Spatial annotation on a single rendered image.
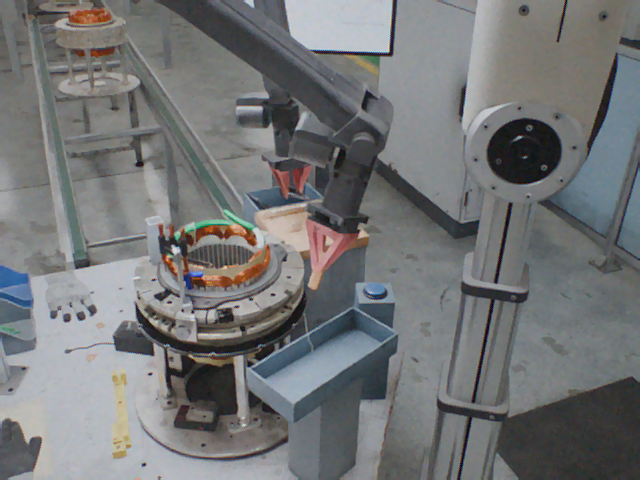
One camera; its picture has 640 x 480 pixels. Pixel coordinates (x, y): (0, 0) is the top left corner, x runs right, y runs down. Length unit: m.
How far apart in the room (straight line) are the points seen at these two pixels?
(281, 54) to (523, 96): 0.32
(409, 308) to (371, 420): 1.69
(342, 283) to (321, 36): 0.95
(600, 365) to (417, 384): 0.79
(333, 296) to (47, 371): 0.66
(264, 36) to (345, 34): 1.30
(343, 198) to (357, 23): 1.24
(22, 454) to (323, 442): 0.58
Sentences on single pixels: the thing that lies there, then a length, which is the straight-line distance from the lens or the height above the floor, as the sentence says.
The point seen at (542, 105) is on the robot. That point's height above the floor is 1.50.
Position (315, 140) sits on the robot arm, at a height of 1.42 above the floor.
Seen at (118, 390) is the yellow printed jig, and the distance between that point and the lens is 1.48.
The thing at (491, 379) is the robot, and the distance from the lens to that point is 1.21.
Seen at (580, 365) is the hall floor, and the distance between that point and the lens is 2.93.
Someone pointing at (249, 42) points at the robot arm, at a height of 1.57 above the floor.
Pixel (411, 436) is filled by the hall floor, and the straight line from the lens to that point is 2.45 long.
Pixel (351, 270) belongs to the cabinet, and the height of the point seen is 0.98.
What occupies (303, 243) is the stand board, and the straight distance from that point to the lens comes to 1.38.
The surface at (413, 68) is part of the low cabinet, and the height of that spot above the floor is 0.78.
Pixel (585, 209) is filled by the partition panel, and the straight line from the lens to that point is 3.70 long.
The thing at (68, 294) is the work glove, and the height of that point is 0.80.
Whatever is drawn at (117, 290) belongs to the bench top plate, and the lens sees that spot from 1.80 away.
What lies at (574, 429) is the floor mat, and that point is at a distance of 2.61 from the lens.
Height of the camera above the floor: 1.77
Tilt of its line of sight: 31 degrees down
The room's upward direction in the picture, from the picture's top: 2 degrees clockwise
